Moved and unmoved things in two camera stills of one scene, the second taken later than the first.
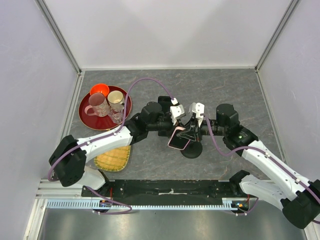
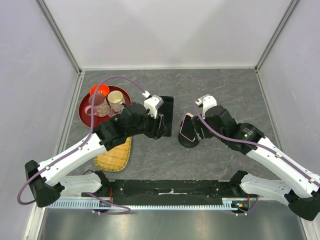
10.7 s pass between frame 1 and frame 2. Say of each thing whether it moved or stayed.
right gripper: stayed
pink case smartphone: moved
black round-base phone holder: moved
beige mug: stayed
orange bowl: stayed
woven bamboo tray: stayed
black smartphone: stayed
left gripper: moved
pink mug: stayed
